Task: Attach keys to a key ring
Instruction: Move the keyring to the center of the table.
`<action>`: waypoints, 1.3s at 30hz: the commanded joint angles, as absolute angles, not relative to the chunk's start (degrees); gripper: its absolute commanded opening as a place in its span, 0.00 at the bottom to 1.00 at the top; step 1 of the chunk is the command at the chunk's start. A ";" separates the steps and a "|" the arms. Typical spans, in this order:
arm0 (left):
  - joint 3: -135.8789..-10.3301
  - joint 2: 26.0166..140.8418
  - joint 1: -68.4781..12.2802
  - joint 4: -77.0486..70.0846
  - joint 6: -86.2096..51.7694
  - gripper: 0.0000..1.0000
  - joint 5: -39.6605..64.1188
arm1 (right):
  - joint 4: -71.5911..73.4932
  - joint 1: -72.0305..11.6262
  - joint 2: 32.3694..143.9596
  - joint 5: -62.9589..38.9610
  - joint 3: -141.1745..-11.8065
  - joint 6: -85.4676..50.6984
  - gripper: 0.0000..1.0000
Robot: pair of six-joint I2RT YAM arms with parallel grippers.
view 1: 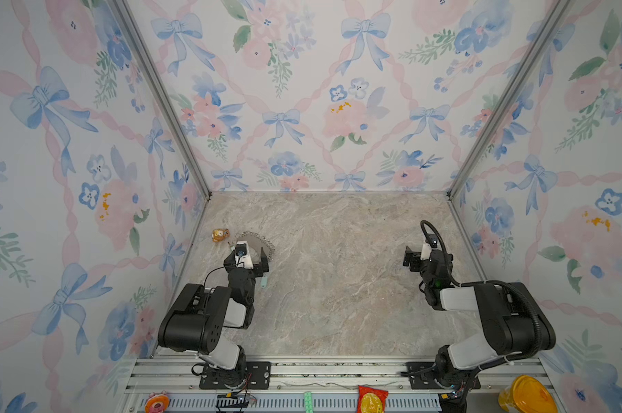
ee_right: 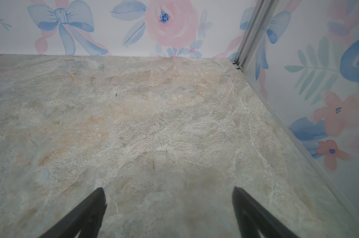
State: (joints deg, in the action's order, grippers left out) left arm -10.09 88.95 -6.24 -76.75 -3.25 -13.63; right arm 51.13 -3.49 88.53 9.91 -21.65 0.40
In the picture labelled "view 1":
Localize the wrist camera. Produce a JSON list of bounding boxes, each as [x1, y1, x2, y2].
[[420, 233, 439, 261], [233, 241, 254, 269]]

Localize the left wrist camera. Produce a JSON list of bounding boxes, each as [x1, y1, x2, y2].
[[233, 241, 254, 269]]

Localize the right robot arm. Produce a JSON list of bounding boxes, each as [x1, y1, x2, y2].
[[401, 244, 556, 392]]

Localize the green toy brick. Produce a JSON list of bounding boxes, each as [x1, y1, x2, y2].
[[304, 392, 314, 413]]

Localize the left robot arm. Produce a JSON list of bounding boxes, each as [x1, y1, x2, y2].
[[158, 243, 271, 392]]

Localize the pink orange round toy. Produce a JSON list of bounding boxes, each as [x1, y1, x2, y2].
[[144, 392, 171, 413]]

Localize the red yellow snack packet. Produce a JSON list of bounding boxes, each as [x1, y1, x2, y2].
[[357, 385, 388, 413]]

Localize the yellow lidded container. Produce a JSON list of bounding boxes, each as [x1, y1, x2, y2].
[[498, 375, 558, 413]]

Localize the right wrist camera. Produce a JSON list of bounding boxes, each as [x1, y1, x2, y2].
[[420, 233, 439, 261]]

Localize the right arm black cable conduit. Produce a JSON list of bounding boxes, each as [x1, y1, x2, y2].
[[419, 219, 549, 357]]

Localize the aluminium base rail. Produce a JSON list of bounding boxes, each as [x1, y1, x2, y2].
[[117, 351, 565, 412]]

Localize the small brown bear toy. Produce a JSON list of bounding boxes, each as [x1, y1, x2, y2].
[[211, 229, 230, 243]]

